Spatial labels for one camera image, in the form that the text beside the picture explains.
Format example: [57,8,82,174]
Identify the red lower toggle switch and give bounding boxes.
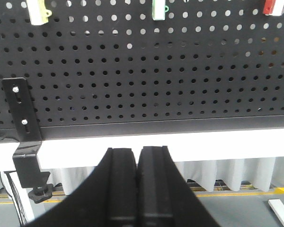
[263,0,284,17]

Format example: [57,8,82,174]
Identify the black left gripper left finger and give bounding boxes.
[27,148,137,227]

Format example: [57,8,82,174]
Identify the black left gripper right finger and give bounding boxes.
[137,146,219,227]

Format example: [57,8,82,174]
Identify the left black table clamp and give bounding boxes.
[2,78,53,204]

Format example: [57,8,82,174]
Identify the black perforated pegboard panel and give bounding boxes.
[0,0,284,141]

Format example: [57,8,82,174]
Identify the yellow lower toggle switch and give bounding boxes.
[26,0,52,26]

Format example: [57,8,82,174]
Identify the green lower toggle switch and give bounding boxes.
[151,0,169,21]

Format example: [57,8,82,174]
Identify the black desk cable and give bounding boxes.
[0,171,29,225]

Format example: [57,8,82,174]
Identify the white standing desk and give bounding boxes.
[0,127,284,227]

